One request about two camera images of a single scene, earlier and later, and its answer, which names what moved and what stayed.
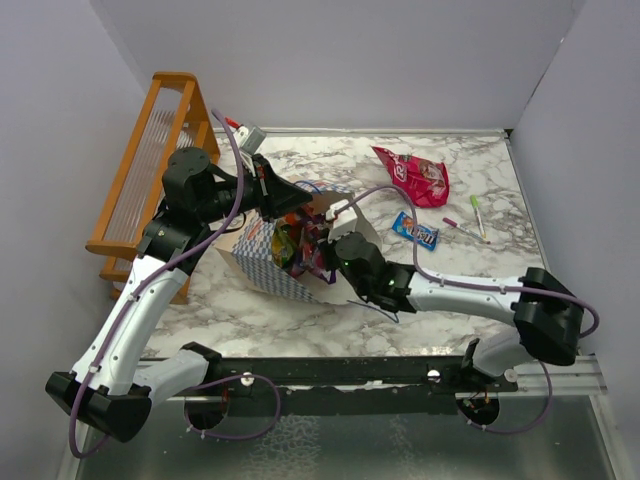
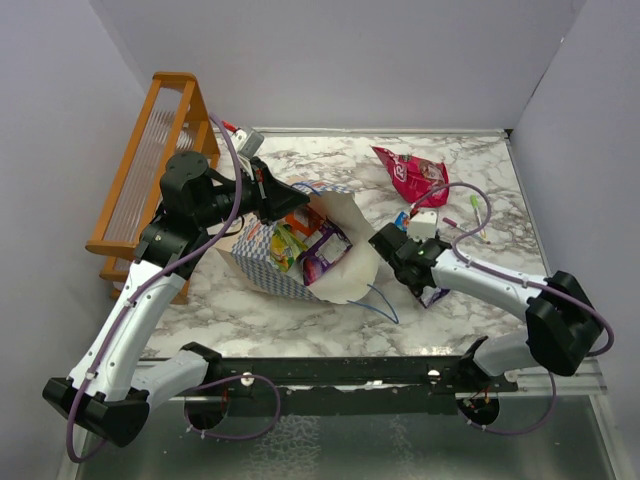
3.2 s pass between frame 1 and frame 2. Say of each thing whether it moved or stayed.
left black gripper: stayed
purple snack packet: moved
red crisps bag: stayed
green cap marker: stayed
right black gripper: moved
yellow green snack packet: stayed
